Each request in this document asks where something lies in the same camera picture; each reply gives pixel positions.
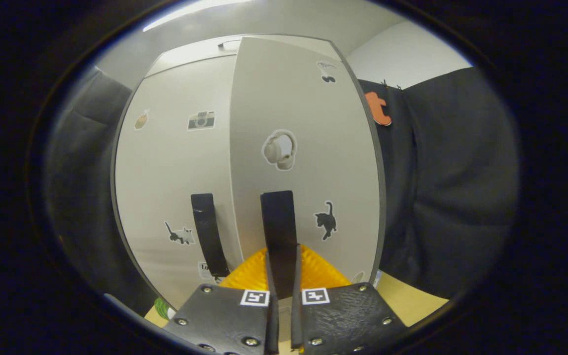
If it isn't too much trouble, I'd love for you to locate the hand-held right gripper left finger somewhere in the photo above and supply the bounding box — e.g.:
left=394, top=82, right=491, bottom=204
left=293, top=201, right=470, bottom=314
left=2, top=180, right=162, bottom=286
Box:
left=162, top=247, right=281, bottom=355

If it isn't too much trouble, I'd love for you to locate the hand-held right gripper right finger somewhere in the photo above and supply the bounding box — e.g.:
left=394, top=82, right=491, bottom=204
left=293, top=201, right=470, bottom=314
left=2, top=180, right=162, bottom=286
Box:
left=290, top=244, right=409, bottom=355

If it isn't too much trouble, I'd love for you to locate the black door handle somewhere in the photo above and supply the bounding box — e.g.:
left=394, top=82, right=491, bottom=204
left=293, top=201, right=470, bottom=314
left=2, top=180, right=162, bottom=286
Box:
left=260, top=190, right=298, bottom=300
left=190, top=193, right=230, bottom=278

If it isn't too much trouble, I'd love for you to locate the cabinet door with camera sticker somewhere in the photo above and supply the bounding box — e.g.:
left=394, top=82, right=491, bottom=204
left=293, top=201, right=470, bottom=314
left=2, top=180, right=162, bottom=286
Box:
left=115, top=54, right=244, bottom=309

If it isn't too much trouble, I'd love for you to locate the cabinet door with headphone sticker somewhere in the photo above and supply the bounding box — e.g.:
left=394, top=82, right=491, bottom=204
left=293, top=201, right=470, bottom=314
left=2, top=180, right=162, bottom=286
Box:
left=229, top=37, right=387, bottom=296

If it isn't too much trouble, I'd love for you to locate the grey double-door shoe cabinet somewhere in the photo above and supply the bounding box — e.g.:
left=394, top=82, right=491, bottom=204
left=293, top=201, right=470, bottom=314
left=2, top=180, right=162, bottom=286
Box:
left=110, top=34, right=388, bottom=316

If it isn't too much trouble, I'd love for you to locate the beige cabinet drawer front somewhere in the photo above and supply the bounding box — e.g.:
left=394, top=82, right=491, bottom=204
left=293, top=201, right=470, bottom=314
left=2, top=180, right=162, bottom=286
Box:
left=144, top=35, right=243, bottom=78

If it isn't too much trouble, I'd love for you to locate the green object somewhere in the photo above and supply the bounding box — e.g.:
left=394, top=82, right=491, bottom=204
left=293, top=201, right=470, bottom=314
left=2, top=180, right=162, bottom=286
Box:
left=154, top=297, right=176, bottom=321

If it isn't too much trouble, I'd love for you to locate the black backdrop cloth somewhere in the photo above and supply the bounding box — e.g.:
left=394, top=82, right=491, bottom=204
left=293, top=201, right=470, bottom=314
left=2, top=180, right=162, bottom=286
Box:
left=358, top=67, right=520, bottom=300
left=42, top=69, right=166, bottom=316

